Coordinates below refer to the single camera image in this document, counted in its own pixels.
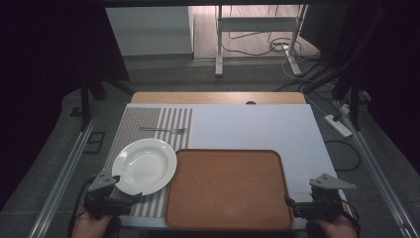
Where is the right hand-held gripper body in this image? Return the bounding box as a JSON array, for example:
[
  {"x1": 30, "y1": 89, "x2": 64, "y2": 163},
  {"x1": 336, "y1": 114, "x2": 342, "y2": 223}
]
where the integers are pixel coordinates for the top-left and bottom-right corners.
[{"x1": 292, "y1": 173, "x2": 358, "y2": 222}]

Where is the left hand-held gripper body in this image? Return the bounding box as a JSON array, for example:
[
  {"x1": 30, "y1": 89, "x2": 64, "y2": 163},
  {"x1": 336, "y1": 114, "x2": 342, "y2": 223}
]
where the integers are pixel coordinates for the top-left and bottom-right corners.
[{"x1": 82, "y1": 170, "x2": 134, "y2": 220}]

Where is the white plate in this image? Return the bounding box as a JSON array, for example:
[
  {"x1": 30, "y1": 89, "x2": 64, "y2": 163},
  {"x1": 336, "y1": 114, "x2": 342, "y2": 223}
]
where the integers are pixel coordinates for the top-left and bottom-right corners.
[{"x1": 111, "y1": 138, "x2": 178, "y2": 196}]

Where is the person's right hand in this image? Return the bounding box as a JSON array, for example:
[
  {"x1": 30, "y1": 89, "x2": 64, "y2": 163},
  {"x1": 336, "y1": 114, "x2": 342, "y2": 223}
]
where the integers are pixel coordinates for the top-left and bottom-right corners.
[{"x1": 306, "y1": 200, "x2": 361, "y2": 238}]

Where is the person's left hand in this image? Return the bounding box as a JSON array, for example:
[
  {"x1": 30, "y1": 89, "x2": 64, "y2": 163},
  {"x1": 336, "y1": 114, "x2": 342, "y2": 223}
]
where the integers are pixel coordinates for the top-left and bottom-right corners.
[{"x1": 70, "y1": 206, "x2": 114, "y2": 238}]

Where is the brown wooden tray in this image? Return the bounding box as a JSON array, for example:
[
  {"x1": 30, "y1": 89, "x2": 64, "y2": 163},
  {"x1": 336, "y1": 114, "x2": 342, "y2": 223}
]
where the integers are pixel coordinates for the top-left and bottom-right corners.
[{"x1": 164, "y1": 148, "x2": 295, "y2": 231}]

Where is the metal fork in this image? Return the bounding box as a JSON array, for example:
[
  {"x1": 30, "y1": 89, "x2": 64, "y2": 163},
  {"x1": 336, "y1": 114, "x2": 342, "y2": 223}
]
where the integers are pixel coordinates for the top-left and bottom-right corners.
[{"x1": 139, "y1": 127, "x2": 187, "y2": 135}]

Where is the white power strip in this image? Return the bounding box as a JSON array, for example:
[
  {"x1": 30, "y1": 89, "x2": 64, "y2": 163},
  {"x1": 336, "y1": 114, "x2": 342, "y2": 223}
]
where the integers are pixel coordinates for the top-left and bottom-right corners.
[{"x1": 323, "y1": 113, "x2": 354, "y2": 140}]

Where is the grey striped placemat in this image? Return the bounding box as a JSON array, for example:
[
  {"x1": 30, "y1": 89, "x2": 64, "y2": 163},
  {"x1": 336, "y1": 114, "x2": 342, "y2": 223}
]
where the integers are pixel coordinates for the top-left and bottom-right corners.
[{"x1": 104, "y1": 106, "x2": 194, "y2": 218}]

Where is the white table cover board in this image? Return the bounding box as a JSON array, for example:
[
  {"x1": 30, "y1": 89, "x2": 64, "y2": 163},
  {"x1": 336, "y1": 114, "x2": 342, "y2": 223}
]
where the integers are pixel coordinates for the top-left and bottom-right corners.
[{"x1": 104, "y1": 103, "x2": 349, "y2": 231}]

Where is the black metal stand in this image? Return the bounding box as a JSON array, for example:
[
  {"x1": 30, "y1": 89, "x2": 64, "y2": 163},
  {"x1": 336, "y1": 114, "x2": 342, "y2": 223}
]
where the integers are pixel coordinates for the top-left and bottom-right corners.
[
  {"x1": 78, "y1": 63, "x2": 136, "y2": 132},
  {"x1": 331, "y1": 62, "x2": 372, "y2": 132}
]

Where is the wooden table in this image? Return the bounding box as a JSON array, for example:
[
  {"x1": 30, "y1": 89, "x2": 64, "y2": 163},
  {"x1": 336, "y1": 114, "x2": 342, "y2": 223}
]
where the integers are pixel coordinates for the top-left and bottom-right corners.
[{"x1": 130, "y1": 91, "x2": 308, "y2": 106}]

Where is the dark curtain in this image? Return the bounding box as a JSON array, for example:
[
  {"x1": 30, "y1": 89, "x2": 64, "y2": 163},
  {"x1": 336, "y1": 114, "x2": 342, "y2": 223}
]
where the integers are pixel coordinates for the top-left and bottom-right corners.
[
  {"x1": 0, "y1": 0, "x2": 131, "y2": 212},
  {"x1": 298, "y1": 0, "x2": 420, "y2": 167}
]

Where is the white cabinet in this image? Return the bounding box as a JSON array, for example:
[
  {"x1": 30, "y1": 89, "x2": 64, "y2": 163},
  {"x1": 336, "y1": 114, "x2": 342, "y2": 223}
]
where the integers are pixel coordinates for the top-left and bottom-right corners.
[{"x1": 105, "y1": 5, "x2": 195, "y2": 58}]

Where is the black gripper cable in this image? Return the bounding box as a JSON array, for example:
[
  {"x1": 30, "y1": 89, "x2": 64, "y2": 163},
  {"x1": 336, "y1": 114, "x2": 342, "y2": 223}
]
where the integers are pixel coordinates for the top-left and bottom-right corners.
[
  {"x1": 342, "y1": 198, "x2": 362, "y2": 230},
  {"x1": 66, "y1": 177, "x2": 97, "y2": 238}
]

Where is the metal floor rail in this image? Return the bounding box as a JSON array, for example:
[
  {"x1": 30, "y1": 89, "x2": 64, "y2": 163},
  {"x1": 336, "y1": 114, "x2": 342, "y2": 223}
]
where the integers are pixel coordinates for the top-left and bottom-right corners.
[
  {"x1": 335, "y1": 98, "x2": 420, "y2": 238},
  {"x1": 27, "y1": 110, "x2": 101, "y2": 238}
]

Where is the black floor cable loop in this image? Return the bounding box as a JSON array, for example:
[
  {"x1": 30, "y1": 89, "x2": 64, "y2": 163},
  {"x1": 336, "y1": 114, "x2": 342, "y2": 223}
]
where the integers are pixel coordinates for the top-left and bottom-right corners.
[{"x1": 324, "y1": 140, "x2": 363, "y2": 173}]

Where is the tangle of floor cables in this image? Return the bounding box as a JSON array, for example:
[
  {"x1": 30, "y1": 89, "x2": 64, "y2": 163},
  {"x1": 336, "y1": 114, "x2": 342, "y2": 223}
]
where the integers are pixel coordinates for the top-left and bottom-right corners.
[{"x1": 220, "y1": 32, "x2": 322, "y2": 63}]

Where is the white desk frame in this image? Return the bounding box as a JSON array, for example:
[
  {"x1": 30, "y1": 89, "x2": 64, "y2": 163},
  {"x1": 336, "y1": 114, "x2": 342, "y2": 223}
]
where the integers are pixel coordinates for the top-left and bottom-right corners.
[{"x1": 214, "y1": 4, "x2": 309, "y2": 79}]

